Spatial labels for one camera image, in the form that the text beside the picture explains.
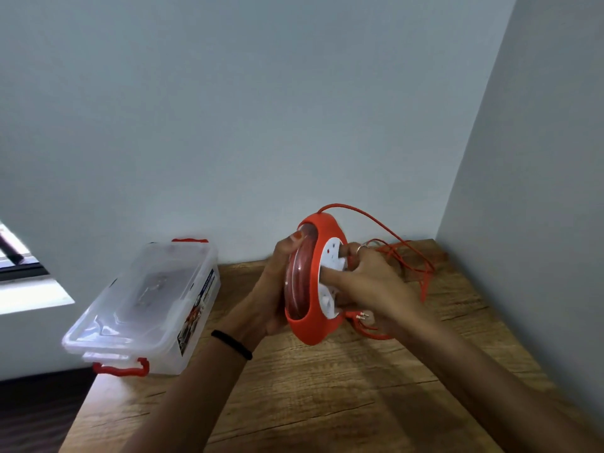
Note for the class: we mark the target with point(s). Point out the person's right hand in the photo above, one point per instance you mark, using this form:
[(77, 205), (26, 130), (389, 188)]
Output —
[(377, 290)]

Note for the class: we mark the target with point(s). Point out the person's left hand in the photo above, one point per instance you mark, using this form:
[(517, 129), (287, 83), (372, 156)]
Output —
[(257, 306)]

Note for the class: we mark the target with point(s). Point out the person's left thumb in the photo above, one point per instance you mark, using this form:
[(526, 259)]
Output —
[(287, 252)]

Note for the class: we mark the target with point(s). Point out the person's right thumb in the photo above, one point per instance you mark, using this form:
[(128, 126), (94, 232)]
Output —
[(337, 280)]

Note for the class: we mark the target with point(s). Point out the person's left forearm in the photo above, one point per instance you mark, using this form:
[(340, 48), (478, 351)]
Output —
[(188, 400)]

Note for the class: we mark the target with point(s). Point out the person's right forearm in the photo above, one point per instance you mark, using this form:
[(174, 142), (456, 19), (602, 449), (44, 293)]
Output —
[(481, 382)]

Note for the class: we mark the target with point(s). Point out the red power plug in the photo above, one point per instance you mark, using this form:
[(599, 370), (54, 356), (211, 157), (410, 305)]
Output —
[(359, 316)]

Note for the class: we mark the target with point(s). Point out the black wristband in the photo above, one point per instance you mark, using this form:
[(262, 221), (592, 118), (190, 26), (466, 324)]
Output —
[(232, 344)]

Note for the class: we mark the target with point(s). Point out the window with dark frame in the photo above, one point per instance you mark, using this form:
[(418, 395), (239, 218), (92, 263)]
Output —
[(23, 278)]

